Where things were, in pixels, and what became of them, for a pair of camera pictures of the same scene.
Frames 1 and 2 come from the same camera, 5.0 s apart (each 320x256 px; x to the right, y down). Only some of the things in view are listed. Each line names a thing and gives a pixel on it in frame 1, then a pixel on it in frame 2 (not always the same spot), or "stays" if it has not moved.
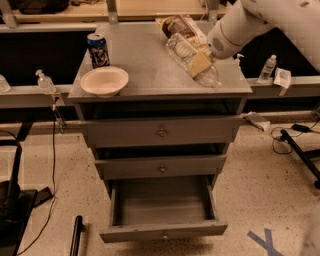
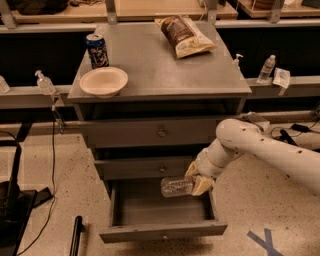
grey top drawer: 163,132 stays
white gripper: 218,41 -> 205,165
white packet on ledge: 282,77 stays
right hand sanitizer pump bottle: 236,62 stays
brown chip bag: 181,25 stays
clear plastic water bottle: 183,49 -> 176,186
